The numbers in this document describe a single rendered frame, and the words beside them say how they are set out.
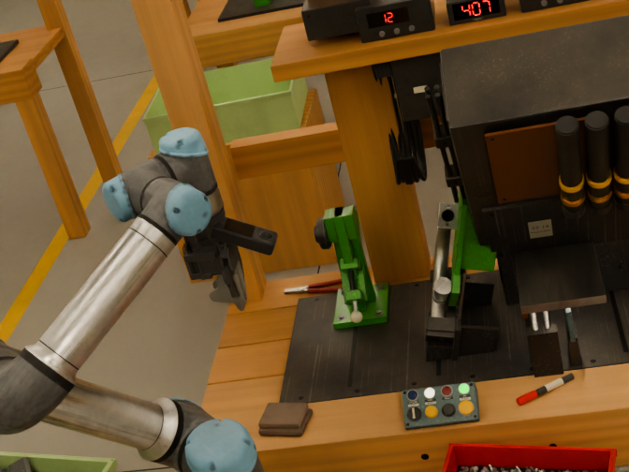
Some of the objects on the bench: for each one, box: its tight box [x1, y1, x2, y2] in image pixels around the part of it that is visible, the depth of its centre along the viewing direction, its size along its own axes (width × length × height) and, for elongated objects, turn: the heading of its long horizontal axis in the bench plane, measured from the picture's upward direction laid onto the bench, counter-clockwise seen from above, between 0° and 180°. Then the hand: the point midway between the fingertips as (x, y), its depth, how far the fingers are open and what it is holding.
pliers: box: [285, 279, 343, 294], centre depth 279 cm, size 16×5×1 cm, turn 103°
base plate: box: [279, 270, 629, 404], centre depth 246 cm, size 42×110×2 cm, turn 106°
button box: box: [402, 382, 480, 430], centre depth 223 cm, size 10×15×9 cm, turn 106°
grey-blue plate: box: [564, 308, 581, 366], centre depth 227 cm, size 10×2×14 cm, turn 16°
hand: (244, 302), depth 202 cm, fingers closed
